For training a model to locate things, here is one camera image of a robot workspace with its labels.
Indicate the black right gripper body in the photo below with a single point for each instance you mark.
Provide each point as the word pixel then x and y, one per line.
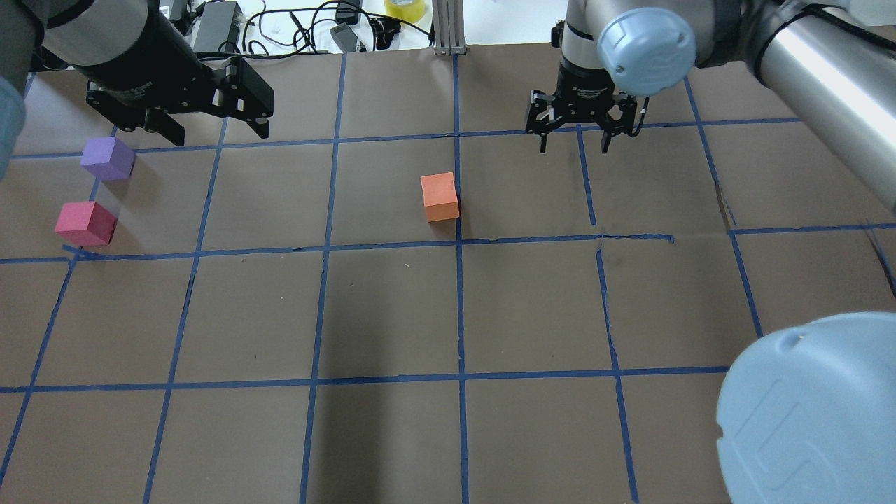
pixel 579 87

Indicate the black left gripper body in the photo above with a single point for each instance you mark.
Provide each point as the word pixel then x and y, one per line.
pixel 133 49

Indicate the purple foam cube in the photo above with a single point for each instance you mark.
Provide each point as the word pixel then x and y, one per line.
pixel 108 158

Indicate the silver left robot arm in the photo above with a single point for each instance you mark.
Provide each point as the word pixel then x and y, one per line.
pixel 81 33

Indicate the aluminium frame post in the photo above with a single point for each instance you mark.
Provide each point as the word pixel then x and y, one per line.
pixel 448 28

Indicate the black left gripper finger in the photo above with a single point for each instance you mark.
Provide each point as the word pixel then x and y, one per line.
pixel 163 124
pixel 261 126

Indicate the pink foam cube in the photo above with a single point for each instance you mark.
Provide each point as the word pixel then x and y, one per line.
pixel 86 224

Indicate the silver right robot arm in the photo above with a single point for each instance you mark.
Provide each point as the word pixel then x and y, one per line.
pixel 794 103

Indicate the orange foam cube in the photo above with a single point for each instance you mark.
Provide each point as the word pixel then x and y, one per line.
pixel 440 197

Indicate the yellow tape roll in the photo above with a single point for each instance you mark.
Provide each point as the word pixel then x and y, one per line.
pixel 411 11

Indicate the black power brick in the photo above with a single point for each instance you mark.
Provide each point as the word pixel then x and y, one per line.
pixel 217 27

